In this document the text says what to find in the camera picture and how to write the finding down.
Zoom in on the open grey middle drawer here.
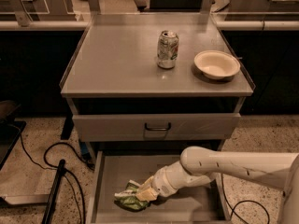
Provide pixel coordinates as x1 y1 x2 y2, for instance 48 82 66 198
86 151 233 224

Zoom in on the white horizontal rail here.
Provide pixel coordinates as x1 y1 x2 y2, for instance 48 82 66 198
0 21 299 31

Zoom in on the grey metal drawer cabinet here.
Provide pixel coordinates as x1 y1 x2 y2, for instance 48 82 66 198
59 12 256 224

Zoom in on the black drawer handle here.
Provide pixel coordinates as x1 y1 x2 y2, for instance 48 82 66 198
144 122 172 132

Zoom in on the glass partition with posts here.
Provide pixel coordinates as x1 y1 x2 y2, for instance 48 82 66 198
0 0 299 27

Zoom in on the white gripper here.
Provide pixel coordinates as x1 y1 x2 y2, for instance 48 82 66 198
135 166 178 202

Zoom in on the closed grey top drawer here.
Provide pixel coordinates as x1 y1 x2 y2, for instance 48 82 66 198
73 113 240 142

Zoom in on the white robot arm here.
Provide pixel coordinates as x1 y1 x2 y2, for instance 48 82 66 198
136 147 299 224

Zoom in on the black bar on floor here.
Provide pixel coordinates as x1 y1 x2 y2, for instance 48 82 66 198
42 160 65 224

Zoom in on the crushed silver soda can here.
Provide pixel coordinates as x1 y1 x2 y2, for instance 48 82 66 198
157 30 179 69

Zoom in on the white paper bowl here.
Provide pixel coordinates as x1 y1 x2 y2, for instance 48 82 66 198
194 50 240 80

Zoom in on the black floor cable right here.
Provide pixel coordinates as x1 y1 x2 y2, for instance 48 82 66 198
220 175 271 224

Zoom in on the green jalapeno chip bag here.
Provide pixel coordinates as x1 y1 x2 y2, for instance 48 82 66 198
114 180 150 211

